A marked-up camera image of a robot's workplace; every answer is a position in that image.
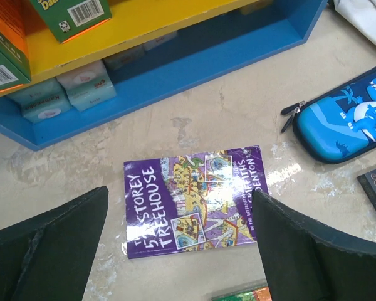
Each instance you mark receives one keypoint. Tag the blue dinosaur pencil case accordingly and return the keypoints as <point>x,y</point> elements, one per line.
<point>338,125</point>

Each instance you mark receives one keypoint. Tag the green orange box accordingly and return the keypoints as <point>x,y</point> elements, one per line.
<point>14,57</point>
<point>67,19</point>

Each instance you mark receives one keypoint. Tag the purple treehouse book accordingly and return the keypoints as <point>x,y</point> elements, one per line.
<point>195,202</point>

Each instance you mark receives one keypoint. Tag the blue yellow pink shelf unit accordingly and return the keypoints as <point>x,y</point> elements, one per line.
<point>199,53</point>

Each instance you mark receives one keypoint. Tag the light blue tissue pack left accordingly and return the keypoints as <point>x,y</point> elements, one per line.
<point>41,101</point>

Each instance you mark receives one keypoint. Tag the cream canvas backpack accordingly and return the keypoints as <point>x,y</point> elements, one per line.
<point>359,13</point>

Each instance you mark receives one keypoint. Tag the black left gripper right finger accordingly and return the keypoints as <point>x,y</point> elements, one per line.
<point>304,259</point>

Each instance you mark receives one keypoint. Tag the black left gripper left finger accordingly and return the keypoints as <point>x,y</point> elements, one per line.
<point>49,256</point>

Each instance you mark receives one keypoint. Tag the green colourful book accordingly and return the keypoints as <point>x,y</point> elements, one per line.
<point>258,293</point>

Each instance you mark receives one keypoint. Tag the green orange box left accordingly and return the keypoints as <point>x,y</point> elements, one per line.
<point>14,57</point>

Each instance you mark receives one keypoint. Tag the green orange box right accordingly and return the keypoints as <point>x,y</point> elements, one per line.
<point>67,19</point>

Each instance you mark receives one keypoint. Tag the light blue tissue pack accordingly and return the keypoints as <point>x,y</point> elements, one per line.
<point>87,86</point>
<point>41,101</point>

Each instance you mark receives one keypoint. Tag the light blue tissue pack right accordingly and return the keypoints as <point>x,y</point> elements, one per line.
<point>87,86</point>

